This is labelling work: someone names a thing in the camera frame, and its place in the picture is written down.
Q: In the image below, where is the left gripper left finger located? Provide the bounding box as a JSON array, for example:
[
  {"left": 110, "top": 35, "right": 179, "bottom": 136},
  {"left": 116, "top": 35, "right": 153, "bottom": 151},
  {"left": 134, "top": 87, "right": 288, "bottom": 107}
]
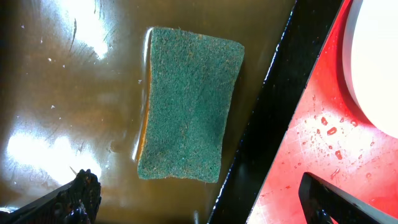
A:
[{"left": 1, "top": 169, "right": 101, "bottom": 224}]

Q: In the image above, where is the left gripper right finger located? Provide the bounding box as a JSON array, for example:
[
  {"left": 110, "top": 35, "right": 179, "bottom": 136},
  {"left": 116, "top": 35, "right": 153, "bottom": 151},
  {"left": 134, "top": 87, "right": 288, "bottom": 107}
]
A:
[{"left": 298, "top": 172, "right": 397, "bottom": 224}]

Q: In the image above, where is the green yellow sponge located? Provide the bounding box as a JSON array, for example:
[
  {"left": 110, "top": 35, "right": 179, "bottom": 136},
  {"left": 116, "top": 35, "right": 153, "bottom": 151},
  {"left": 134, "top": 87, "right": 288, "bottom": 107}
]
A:
[{"left": 137, "top": 27, "right": 244, "bottom": 183}]

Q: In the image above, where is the white plate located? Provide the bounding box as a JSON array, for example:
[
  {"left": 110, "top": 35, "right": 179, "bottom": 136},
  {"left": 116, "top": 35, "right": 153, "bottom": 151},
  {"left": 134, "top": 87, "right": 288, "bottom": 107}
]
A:
[{"left": 342, "top": 0, "right": 397, "bottom": 138}]

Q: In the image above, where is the red serving tray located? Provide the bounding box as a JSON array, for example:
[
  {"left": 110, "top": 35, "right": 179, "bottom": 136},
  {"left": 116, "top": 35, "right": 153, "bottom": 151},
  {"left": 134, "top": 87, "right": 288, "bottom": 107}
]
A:
[{"left": 248, "top": 1, "right": 397, "bottom": 223}]

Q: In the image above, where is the black water tray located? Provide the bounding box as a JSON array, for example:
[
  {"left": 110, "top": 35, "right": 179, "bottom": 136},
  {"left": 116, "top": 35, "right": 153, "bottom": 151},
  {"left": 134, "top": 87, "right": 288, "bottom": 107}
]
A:
[{"left": 1, "top": 1, "right": 342, "bottom": 223}]

